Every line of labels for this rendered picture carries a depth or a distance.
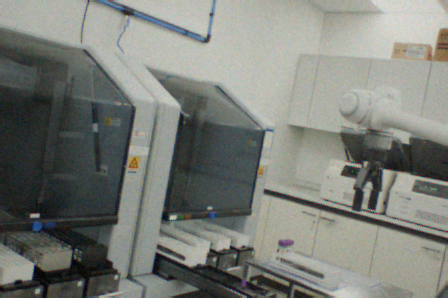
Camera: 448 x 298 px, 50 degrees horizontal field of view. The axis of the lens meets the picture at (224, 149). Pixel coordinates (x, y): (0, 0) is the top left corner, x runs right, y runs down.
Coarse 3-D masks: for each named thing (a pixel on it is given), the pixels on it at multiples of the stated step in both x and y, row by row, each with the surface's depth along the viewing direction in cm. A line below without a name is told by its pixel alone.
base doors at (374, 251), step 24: (264, 216) 446; (288, 216) 430; (312, 216) 416; (336, 216) 402; (264, 240) 444; (312, 240) 414; (336, 240) 401; (360, 240) 388; (384, 240) 376; (408, 240) 365; (336, 264) 400; (360, 264) 387; (384, 264) 375; (408, 264) 363; (432, 264) 353; (408, 288) 362; (432, 288) 351
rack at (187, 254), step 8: (160, 240) 203; (168, 240) 206; (176, 240) 208; (160, 248) 205; (168, 248) 207; (176, 248) 195; (184, 248) 198; (192, 248) 199; (168, 256) 197; (176, 256) 204; (184, 256) 205; (192, 256) 190; (200, 256) 194; (192, 264) 191
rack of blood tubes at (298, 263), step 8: (272, 256) 212; (280, 256) 209; (288, 256) 208; (296, 256) 211; (304, 256) 212; (272, 264) 211; (280, 264) 209; (288, 264) 210; (296, 264) 212; (304, 264) 201; (312, 264) 202; (320, 264) 204; (296, 272) 203; (304, 272) 201; (312, 272) 209; (320, 272) 196; (328, 272) 194; (336, 272) 196; (312, 280) 198; (320, 280) 196; (328, 280) 194; (336, 280) 198
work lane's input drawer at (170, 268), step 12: (156, 252) 201; (156, 264) 199; (168, 264) 195; (180, 264) 192; (204, 264) 197; (180, 276) 190; (192, 276) 186; (204, 276) 184; (216, 276) 188; (228, 276) 191; (204, 288) 182; (216, 288) 179; (228, 288) 177; (240, 288) 179; (252, 288) 182; (264, 288) 180
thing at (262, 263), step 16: (272, 272) 204; (288, 272) 205; (352, 272) 224; (288, 288) 247; (304, 288) 194; (320, 288) 191; (336, 288) 195; (352, 288) 199; (368, 288) 203; (384, 288) 207; (400, 288) 212
